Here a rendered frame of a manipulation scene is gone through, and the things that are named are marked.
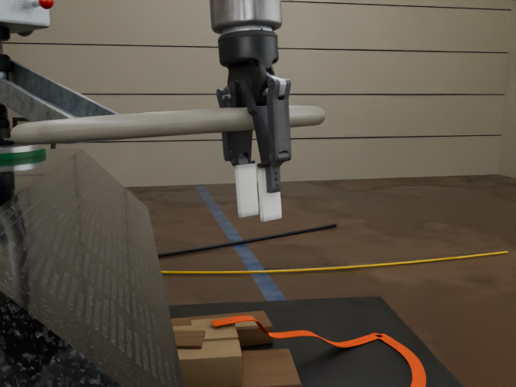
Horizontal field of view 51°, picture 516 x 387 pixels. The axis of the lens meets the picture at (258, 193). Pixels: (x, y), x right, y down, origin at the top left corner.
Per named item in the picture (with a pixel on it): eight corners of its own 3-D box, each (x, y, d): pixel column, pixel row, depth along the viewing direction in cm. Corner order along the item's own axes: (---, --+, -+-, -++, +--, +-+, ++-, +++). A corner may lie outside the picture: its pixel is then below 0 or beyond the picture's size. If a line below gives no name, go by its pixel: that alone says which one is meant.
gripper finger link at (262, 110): (264, 81, 69) (270, 77, 68) (282, 166, 68) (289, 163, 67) (239, 81, 67) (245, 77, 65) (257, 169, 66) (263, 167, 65)
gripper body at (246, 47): (291, 28, 66) (296, 104, 67) (252, 40, 73) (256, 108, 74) (240, 24, 62) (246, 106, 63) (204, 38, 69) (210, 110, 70)
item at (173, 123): (-45, 149, 85) (-48, 130, 85) (185, 133, 122) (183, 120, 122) (153, 137, 53) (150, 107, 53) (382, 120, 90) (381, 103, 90)
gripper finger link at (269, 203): (275, 163, 68) (279, 163, 68) (279, 217, 69) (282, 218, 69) (256, 166, 67) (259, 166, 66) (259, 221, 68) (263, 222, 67)
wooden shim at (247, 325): (193, 334, 201) (193, 330, 200) (190, 323, 210) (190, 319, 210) (258, 329, 206) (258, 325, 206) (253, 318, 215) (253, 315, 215)
